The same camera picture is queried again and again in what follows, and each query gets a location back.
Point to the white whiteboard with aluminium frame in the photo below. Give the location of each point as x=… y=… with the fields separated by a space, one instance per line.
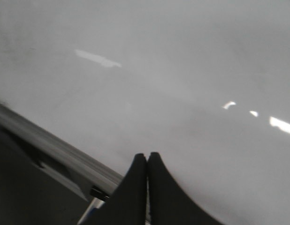
x=206 y=83

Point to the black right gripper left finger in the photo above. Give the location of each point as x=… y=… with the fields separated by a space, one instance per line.
x=127 y=204

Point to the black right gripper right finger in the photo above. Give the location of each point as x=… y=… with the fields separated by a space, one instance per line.
x=169 y=204

